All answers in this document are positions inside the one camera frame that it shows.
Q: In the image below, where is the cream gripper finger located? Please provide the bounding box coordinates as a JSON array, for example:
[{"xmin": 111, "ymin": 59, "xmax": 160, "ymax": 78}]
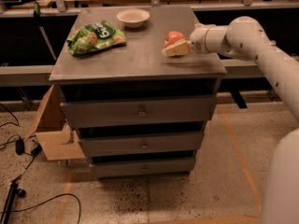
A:
[{"xmin": 162, "ymin": 40, "xmax": 192, "ymax": 57}]

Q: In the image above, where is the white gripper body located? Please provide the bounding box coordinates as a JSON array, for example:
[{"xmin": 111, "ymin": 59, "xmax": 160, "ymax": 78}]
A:
[{"xmin": 190, "ymin": 23, "xmax": 229, "ymax": 54}]

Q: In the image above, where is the red apple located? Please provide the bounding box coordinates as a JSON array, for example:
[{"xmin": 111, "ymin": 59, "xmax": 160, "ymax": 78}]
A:
[{"xmin": 164, "ymin": 31, "xmax": 185, "ymax": 48}]

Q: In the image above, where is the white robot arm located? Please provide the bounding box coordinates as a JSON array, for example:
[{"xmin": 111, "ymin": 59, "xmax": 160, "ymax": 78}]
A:
[{"xmin": 162, "ymin": 16, "xmax": 299, "ymax": 224}]

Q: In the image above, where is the white paper bowl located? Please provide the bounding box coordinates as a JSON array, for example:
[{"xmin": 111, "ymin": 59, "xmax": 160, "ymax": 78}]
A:
[{"xmin": 117, "ymin": 8, "xmax": 150, "ymax": 29}]

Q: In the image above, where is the grey drawer cabinet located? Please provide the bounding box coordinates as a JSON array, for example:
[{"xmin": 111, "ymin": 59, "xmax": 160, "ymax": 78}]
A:
[{"xmin": 50, "ymin": 7, "xmax": 225, "ymax": 177}]

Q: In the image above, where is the green chip bag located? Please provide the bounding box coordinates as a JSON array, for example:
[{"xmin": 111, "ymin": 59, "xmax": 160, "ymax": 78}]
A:
[{"xmin": 66, "ymin": 21, "xmax": 127, "ymax": 56}]

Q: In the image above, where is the cardboard box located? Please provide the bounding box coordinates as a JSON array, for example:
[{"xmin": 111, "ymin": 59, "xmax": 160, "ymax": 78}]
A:
[{"xmin": 24, "ymin": 85, "xmax": 84, "ymax": 161}]

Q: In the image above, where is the black power adapter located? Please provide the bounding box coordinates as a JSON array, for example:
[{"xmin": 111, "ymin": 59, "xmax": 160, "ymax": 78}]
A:
[{"xmin": 15, "ymin": 138, "xmax": 24, "ymax": 155}]

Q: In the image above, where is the black tripod leg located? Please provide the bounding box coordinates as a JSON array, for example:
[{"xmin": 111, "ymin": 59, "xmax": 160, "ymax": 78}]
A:
[{"xmin": 0, "ymin": 181, "xmax": 26, "ymax": 224}]

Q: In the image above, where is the black floor cable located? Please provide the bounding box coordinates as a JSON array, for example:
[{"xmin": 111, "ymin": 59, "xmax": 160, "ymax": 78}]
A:
[{"xmin": 0, "ymin": 193, "xmax": 82, "ymax": 224}]

